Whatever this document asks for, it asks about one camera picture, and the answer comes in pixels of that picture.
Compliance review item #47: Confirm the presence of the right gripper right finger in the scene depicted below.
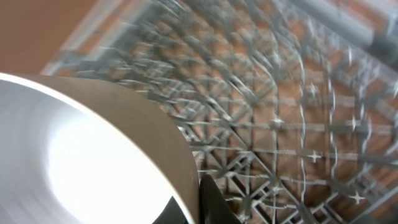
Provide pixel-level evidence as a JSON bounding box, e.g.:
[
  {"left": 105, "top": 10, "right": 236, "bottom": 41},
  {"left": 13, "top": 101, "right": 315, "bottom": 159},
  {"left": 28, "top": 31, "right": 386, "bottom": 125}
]
[{"left": 199, "top": 174, "right": 241, "bottom": 224}]

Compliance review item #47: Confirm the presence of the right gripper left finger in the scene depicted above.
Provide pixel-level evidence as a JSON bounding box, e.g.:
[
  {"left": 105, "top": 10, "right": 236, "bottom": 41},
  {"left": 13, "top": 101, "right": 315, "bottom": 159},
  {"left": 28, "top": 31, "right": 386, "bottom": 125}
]
[{"left": 152, "top": 197, "right": 188, "bottom": 224}]

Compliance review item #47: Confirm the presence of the grey bowl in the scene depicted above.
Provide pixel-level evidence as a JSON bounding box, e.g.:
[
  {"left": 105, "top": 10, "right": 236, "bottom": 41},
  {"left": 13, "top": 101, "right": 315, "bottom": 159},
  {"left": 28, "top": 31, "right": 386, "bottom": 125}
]
[{"left": 1, "top": 73, "right": 200, "bottom": 223}]

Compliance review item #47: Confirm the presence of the grey dishwasher rack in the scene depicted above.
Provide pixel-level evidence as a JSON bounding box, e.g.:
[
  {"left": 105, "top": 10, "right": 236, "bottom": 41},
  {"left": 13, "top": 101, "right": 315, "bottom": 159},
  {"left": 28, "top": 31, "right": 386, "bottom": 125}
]
[{"left": 42, "top": 1, "right": 397, "bottom": 223}]

